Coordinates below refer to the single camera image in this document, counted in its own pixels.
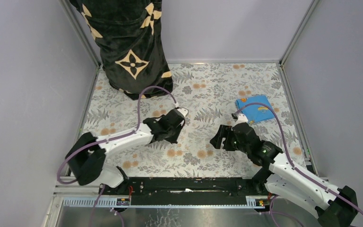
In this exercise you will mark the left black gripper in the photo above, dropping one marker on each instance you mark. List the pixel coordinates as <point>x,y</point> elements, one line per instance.
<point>174,139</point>

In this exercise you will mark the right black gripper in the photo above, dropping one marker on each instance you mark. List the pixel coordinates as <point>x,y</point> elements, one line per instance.
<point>224,131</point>

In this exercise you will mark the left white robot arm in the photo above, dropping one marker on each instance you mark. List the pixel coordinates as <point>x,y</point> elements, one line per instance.
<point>88,158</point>

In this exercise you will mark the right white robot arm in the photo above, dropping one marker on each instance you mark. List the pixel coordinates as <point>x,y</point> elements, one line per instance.
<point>330,205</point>

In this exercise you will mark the blue folded cloth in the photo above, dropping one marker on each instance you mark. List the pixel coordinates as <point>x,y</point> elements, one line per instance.
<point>255,113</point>

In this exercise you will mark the floral table mat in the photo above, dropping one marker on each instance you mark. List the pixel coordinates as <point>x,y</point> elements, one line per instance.
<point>209,92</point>

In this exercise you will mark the black gold patterned robe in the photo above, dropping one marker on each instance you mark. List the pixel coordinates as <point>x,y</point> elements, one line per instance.
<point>128,34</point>

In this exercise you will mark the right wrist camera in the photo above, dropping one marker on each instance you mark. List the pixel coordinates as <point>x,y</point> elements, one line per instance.
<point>239,118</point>

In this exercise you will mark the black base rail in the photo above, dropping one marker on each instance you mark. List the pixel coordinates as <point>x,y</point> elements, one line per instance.
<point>161,186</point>

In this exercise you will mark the slotted cable duct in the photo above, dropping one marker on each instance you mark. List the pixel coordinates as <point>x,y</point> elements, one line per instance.
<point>184,201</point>

